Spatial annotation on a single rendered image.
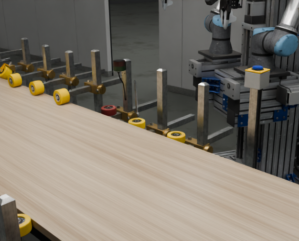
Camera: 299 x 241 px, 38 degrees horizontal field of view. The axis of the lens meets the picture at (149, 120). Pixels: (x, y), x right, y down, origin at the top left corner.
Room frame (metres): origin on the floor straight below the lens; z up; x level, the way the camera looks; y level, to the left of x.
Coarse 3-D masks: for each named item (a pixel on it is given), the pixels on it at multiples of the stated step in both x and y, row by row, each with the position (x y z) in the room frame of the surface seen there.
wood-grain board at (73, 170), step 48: (0, 96) 2.41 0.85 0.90; (48, 96) 2.39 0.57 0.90; (0, 144) 1.71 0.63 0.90; (48, 144) 1.70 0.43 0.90; (96, 144) 1.69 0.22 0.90; (144, 144) 1.68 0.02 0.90; (0, 192) 1.31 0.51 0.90; (48, 192) 1.30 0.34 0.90; (96, 192) 1.29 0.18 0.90; (144, 192) 1.29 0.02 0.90; (192, 192) 1.28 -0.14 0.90; (240, 192) 1.27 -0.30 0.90; (288, 192) 1.27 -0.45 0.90; (96, 240) 1.03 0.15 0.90; (144, 240) 1.02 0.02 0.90; (192, 240) 1.02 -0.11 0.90; (240, 240) 1.02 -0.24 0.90; (288, 240) 1.01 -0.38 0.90
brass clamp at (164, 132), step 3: (153, 123) 2.09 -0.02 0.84; (147, 126) 2.06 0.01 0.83; (150, 126) 2.05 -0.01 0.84; (153, 126) 2.05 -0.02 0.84; (156, 126) 2.05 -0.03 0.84; (147, 129) 2.06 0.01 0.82; (153, 129) 2.02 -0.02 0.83; (156, 129) 2.01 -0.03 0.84; (159, 129) 2.01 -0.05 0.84; (165, 129) 2.00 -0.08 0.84; (168, 129) 2.01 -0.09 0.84; (156, 132) 2.01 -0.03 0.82; (159, 132) 2.00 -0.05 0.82; (162, 132) 1.98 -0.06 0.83; (165, 132) 1.98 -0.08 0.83; (168, 132) 1.98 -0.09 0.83; (162, 135) 1.97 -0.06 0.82; (165, 135) 1.97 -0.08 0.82
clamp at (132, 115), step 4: (120, 108) 2.24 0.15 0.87; (120, 112) 2.20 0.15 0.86; (124, 112) 2.18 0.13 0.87; (128, 112) 2.17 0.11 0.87; (132, 112) 2.17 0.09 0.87; (124, 116) 2.18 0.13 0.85; (128, 116) 2.16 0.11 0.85; (132, 116) 2.15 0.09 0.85; (136, 116) 2.17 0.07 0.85; (124, 120) 2.18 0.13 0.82
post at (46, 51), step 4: (44, 44) 2.73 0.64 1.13; (44, 48) 2.70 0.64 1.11; (48, 48) 2.72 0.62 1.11; (44, 52) 2.71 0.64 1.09; (48, 52) 2.72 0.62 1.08; (44, 56) 2.71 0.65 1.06; (48, 56) 2.72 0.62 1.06; (44, 60) 2.71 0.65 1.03; (48, 60) 2.72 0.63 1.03; (44, 64) 2.72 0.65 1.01; (48, 64) 2.71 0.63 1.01; (44, 68) 2.72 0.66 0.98; (48, 68) 2.71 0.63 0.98; (48, 80) 2.71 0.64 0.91; (48, 88) 2.71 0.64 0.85; (52, 88) 2.72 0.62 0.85; (48, 92) 2.71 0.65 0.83; (52, 92) 2.72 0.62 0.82
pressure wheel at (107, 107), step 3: (108, 105) 2.18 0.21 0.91; (111, 105) 2.18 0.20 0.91; (102, 108) 2.14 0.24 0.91; (105, 108) 2.15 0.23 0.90; (108, 108) 2.14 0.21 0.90; (111, 108) 2.15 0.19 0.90; (114, 108) 2.14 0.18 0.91; (102, 111) 2.13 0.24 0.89; (105, 111) 2.12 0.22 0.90; (108, 111) 2.11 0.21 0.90; (111, 111) 2.12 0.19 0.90; (114, 111) 2.13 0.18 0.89; (105, 114) 2.12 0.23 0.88; (108, 114) 2.11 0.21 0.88; (111, 114) 2.12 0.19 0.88; (114, 114) 2.13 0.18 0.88
